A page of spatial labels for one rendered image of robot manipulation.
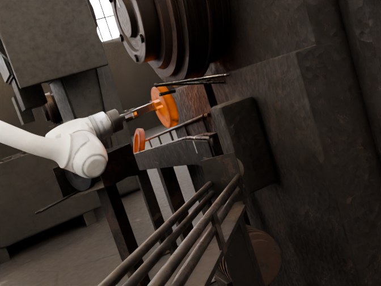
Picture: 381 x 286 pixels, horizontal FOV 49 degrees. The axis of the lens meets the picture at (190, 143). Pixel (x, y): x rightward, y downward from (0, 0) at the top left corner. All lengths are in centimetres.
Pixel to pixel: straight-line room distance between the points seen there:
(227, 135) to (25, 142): 56
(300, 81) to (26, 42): 316
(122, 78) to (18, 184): 822
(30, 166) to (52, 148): 235
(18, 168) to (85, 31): 134
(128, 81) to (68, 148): 1035
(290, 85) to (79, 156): 61
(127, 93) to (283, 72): 1062
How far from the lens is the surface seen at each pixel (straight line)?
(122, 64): 1157
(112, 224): 177
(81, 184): 177
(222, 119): 105
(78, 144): 123
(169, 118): 143
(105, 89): 417
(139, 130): 232
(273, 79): 100
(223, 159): 85
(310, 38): 95
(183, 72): 121
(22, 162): 357
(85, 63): 391
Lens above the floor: 88
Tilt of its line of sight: 8 degrees down
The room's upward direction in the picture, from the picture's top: 18 degrees counter-clockwise
